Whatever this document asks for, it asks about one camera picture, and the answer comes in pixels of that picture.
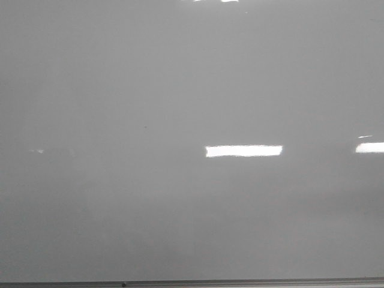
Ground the white glossy whiteboard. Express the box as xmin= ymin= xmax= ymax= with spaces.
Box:
xmin=1 ymin=1 xmax=383 ymax=282

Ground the grey aluminium whiteboard frame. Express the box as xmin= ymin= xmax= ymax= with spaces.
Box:
xmin=1 ymin=277 xmax=383 ymax=287

